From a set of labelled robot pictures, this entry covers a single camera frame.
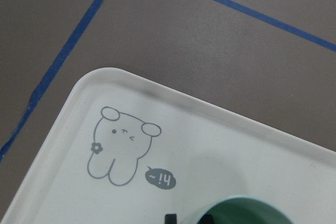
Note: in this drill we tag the cream rabbit tray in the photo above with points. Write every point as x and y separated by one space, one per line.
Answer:
124 149

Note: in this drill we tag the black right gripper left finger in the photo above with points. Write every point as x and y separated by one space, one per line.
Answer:
170 219

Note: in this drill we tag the mint green cup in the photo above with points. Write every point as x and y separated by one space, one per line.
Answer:
239 209

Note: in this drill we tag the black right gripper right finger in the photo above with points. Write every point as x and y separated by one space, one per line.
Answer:
206 219

